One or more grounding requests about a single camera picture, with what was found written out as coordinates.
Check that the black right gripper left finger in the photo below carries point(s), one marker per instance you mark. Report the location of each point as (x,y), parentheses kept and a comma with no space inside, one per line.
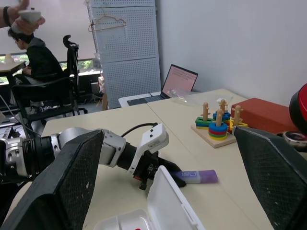
(60,187)

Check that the green square toy block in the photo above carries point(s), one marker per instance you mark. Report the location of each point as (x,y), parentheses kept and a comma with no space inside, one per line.
(200,120)

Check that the red rectangular box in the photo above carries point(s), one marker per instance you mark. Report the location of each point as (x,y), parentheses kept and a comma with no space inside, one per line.
(263,115)

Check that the white handheld controller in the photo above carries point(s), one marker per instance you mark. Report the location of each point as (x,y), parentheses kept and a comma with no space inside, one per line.
(30,16)

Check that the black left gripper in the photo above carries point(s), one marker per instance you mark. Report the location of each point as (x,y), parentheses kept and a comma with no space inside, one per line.
(147,167)

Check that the blue cross toy block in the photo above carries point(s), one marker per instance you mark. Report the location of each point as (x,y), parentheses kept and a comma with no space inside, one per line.
(226,116)

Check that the red and black round object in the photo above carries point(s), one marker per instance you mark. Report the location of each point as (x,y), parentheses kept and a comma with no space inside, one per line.
(299,107)

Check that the seated person in black hoodie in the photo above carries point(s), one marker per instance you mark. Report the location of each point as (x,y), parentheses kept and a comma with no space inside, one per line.
(40,62)

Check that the open laptop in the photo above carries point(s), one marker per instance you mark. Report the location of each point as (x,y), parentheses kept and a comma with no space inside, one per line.
(177,81)

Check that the white plastic pencil case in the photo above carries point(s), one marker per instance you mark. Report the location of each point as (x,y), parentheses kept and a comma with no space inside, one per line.
(168,201)

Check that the light background desk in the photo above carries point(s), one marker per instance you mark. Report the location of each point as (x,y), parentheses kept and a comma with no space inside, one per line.
(9,67)

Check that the small clear plastic bag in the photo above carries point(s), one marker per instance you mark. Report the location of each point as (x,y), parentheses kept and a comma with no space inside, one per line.
(224,98)

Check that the wooden toy peg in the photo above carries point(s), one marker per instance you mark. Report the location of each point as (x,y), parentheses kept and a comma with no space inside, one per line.
(237,115)
(206,111)
(223,105)
(219,117)

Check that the black office chair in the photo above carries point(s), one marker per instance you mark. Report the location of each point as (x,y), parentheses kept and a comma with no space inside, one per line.
(69,79)

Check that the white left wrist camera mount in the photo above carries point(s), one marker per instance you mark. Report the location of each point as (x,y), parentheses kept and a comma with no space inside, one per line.
(153,137)

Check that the cardboard box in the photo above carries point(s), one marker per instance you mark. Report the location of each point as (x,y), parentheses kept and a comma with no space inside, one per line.
(103,95)

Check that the white pegboard panel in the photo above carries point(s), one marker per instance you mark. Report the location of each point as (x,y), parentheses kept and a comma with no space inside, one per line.
(129,60)

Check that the round metal tin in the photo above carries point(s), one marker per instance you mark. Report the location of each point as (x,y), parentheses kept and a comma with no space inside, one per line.
(296,139)

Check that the bystander hand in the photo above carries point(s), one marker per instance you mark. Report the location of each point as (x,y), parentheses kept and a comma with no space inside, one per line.
(26,26)

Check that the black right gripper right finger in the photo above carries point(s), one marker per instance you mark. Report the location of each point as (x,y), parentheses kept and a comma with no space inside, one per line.
(275,179)

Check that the yellow triangle toy block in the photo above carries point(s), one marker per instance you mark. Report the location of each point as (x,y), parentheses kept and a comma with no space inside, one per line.
(231,123)

